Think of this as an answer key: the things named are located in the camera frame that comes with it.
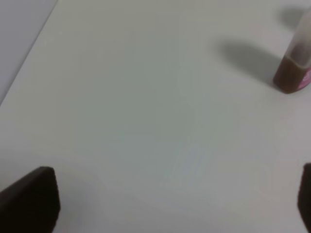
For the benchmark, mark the clear bottle with brown drink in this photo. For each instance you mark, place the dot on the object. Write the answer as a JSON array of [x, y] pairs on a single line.
[[294, 71]]

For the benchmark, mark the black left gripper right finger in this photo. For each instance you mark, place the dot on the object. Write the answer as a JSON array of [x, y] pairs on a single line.
[[304, 197]]

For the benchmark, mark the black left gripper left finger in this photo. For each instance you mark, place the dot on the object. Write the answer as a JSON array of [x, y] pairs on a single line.
[[31, 204]]

